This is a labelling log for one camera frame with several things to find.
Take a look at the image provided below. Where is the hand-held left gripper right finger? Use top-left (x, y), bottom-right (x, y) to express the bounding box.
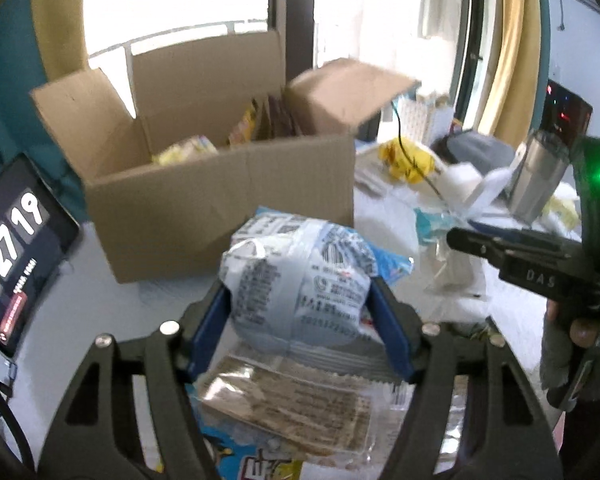
top-left (370, 276), bottom-right (563, 480)

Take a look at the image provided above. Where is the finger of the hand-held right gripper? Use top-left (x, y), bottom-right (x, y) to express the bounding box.
top-left (467, 219), bottom-right (586, 250)
top-left (446, 226), bottom-right (600, 305)

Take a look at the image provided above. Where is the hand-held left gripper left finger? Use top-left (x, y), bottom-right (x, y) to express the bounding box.
top-left (37, 280), bottom-right (231, 480)

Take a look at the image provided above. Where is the white blue snack bag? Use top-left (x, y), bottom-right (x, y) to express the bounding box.
top-left (219, 206), bottom-right (413, 356)

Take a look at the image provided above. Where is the long clear cracker pack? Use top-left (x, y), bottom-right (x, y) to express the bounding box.
top-left (195, 352), bottom-right (381, 461)

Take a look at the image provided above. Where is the brown cardboard box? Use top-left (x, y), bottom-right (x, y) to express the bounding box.
top-left (29, 30), bottom-right (422, 285)

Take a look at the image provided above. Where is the yellow snack bag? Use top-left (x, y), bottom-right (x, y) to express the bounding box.
top-left (152, 135), bottom-right (218, 166)

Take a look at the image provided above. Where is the person's right hand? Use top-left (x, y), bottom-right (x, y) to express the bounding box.
top-left (540, 302), bottom-right (600, 404)

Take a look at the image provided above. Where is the yellow tissue pack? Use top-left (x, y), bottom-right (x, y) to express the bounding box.
top-left (545, 195), bottom-right (581, 233)

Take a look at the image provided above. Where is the steel tumbler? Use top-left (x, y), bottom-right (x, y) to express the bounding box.
top-left (507, 130), bottom-right (571, 223)

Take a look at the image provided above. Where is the clear plastic wrapper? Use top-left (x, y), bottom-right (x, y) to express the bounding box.
top-left (414, 207), bottom-right (491, 301)

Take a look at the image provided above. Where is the white box device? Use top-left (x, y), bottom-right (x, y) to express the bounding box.
top-left (442, 160), bottom-right (486, 196)

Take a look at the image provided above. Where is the grey pouch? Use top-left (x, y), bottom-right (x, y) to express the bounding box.
top-left (430, 130), bottom-right (518, 176)

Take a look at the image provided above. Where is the yellow plastic bag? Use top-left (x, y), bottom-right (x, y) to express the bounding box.
top-left (377, 140), bottom-right (436, 183)

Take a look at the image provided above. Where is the silver foil packet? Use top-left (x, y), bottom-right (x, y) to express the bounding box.
top-left (385, 375), bottom-right (471, 480)

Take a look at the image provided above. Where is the white woven basket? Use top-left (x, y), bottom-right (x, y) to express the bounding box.
top-left (395, 94), bottom-right (453, 148)

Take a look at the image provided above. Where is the black charger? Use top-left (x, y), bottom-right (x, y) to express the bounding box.
top-left (355, 110), bottom-right (383, 141)

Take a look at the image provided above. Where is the black tablet clock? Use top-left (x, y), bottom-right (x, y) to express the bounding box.
top-left (0, 152), bottom-right (81, 358)

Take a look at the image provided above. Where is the teal curtain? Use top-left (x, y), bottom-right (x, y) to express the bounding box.
top-left (0, 0), bottom-right (88, 221)
top-left (539, 0), bottom-right (556, 78)

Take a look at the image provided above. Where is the black charger cable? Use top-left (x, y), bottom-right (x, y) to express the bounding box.
top-left (390, 102), bottom-right (451, 206)

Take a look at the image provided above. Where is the black window frame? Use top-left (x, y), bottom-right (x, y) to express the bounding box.
top-left (267, 0), bottom-right (506, 126)

